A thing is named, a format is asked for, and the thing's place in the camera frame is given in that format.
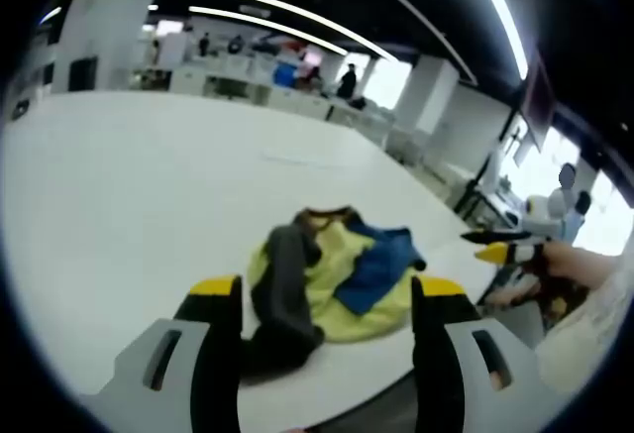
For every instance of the row of white desks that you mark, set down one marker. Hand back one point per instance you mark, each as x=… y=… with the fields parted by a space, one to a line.
x=297 y=91

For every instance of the long ceiling strip light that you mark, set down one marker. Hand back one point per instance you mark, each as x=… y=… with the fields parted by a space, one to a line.
x=505 y=12
x=277 y=29
x=297 y=12

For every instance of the white square column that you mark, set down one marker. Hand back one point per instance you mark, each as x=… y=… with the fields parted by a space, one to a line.
x=109 y=22
x=428 y=96

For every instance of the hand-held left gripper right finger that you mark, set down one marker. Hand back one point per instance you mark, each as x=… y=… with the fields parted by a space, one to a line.
x=470 y=403

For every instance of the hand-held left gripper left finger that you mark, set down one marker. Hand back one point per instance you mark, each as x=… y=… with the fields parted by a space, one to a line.
x=148 y=393

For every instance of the person's white clothing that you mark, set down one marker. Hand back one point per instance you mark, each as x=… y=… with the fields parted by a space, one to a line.
x=589 y=339

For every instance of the yellow blue grey garment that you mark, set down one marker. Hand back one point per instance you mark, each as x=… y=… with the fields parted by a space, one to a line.
x=342 y=304

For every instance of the dark hanging monitor screen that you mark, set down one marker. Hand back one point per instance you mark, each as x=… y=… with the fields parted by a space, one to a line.
x=539 y=101

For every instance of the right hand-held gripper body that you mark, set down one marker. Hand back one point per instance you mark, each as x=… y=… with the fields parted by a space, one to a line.
x=542 y=215

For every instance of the blue storage box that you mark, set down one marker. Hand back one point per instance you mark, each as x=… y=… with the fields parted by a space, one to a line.
x=285 y=76

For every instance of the black frame table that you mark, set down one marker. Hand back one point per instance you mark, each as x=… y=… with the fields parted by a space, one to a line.
x=483 y=200

